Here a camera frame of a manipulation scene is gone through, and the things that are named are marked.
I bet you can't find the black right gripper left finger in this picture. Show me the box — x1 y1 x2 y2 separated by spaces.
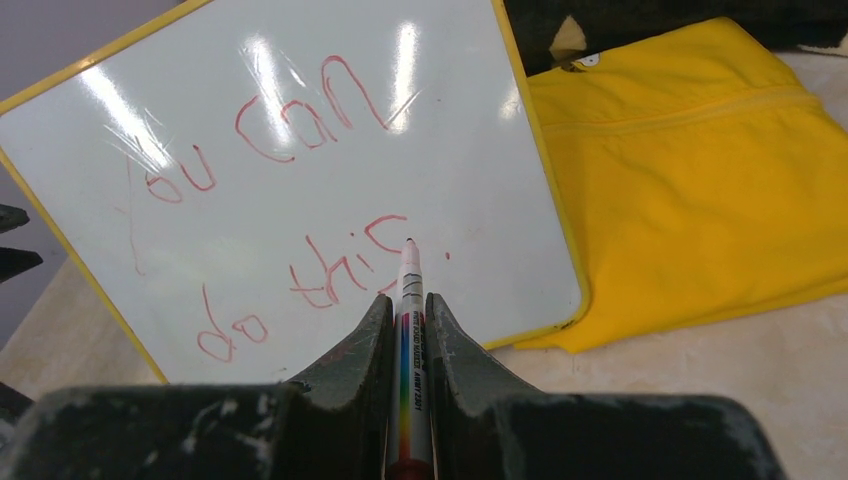
1 295 394 479

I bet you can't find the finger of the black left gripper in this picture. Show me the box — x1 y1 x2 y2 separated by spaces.
0 247 43 283
0 204 30 234

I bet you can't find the yellow framed whiteboard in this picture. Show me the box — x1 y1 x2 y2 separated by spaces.
1 1 588 383

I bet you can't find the yellow zippered fabric pouch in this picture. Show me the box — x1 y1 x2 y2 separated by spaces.
528 18 847 353

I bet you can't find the black floral pillow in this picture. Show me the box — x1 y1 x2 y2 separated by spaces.
503 0 847 75

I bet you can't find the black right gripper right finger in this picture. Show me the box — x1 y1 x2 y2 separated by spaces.
425 293 785 479

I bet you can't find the red capped white marker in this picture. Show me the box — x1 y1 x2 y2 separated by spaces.
384 238 434 479

